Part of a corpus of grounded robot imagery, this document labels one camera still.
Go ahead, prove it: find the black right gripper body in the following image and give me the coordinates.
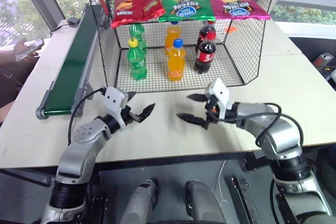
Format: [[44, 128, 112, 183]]
[[203, 94, 220, 131]]

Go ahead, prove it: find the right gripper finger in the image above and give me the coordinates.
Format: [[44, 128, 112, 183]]
[[186, 93, 209, 102], [176, 113, 207, 128]]

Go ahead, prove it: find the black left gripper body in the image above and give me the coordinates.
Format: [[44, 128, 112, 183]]
[[120, 104, 141, 127]]

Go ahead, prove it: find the green conveyor belt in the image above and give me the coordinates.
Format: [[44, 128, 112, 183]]
[[35, 4, 103, 120]]

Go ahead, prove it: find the bystander hand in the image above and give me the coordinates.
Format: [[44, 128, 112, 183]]
[[13, 37, 40, 60]]

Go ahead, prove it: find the green soda bottle yellow cap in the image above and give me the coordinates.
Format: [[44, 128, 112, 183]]
[[127, 38, 149, 81]]

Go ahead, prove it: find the orange soda bottle blue cap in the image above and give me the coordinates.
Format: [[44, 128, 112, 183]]
[[167, 38, 186, 82]]

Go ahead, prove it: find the cola bottle red cap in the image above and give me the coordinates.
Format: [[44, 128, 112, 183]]
[[194, 31, 217, 75]]

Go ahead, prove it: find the grey rounded robot leg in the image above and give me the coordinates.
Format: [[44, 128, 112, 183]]
[[184, 179, 227, 224], [119, 177, 160, 224]]

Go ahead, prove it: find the red chips bag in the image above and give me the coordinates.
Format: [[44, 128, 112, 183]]
[[110, 0, 166, 29]]

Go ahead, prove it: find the green chips bag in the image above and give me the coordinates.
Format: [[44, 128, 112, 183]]
[[158, 0, 217, 23]]

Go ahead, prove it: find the pink chips bag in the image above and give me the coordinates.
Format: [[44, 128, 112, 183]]
[[211, 0, 271, 21]]

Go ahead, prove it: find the smartphone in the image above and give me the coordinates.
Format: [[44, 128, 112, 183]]
[[15, 38, 45, 63]]

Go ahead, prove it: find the red grey power tool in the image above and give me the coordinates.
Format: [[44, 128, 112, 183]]
[[312, 51, 336, 84]]

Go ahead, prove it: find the black wire mesh rack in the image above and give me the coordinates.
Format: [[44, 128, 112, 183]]
[[80, 0, 282, 94]]

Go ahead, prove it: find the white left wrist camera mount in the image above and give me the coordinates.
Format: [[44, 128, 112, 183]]
[[103, 86, 129, 131]]

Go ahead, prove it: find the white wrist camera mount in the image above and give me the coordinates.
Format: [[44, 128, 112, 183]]
[[103, 86, 129, 131], [204, 78, 234, 120]]

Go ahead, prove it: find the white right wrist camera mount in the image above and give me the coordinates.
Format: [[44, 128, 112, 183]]
[[204, 78, 234, 120]]

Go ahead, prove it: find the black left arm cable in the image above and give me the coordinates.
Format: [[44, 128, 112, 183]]
[[67, 88, 106, 146]]

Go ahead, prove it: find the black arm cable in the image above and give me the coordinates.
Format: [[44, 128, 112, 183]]
[[255, 102, 305, 154], [67, 88, 106, 146]]

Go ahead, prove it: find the thin white cable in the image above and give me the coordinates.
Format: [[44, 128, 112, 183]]
[[209, 159, 228, 207]]

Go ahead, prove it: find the black metal bracket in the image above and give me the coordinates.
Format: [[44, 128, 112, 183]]
[[230, 176, 254, 224]]

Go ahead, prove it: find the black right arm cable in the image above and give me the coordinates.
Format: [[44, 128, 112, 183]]
[[255, 102, 305, 154]]

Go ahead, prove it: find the black adapter cable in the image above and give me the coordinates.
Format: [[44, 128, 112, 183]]
[[49, 23, 69, 35]]

